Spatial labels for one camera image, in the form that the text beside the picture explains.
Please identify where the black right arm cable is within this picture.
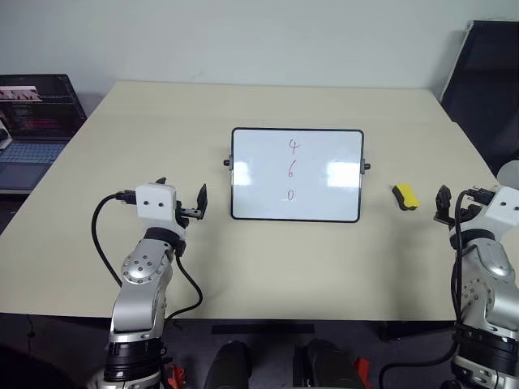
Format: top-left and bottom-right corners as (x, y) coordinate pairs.
(380, 186), (496, 384)

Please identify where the yellow and black eraser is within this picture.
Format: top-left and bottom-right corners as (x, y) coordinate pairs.
(390, 182), (421, 212)

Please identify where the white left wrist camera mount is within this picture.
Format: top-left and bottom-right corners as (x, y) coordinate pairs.
(135, 182), (177, 235)

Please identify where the dark rounded shape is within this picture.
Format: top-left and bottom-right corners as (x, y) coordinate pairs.
(202, 340), (253, 389)
(294, 338), (366, 389)

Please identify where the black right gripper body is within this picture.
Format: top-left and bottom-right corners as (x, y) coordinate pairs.
(432, 203), (487, 230)

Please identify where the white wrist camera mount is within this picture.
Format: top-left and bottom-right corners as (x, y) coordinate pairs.
(135, 182), (177, 235)
(483, 185), (519, 241)

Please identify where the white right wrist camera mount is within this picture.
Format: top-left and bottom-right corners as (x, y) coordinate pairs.
(483, 185), (519, 241)

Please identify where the grey rounded object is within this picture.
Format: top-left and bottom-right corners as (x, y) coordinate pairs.
(496, 160), (519, 190)

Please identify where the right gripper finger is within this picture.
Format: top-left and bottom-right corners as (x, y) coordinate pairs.
(435, 185), (454, 222)

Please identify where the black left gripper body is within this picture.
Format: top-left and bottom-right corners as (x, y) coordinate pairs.
(174, 199), (204, 229)

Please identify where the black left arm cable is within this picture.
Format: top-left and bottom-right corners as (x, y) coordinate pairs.
(91, 189), (204, 325)

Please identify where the black framed whiteboard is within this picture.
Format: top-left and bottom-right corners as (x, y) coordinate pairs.
(222, 127), (373, 224)

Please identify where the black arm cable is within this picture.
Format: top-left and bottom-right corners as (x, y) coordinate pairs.
(380, 186), (496, 384)
(91, 189), (204, 325)

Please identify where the open laptop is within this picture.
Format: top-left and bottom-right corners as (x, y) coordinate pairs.
(0, 73), (88, 195)

